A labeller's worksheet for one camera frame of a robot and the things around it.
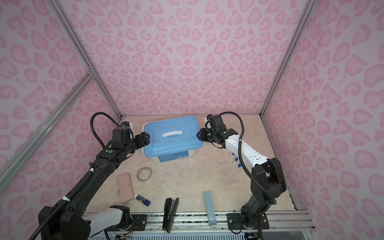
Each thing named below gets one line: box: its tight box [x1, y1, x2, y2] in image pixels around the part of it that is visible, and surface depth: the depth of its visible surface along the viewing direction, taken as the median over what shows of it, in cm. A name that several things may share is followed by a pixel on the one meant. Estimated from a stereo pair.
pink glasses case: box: [116, 172, 135, 203], surface depth 84 cm
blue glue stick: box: [134, 193, 151, 207], surface depth 80 cm
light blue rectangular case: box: [204, 192, 217, 226], surface depth 74 cm
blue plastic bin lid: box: [144, 116, 204, 158], surface depth 88 cm
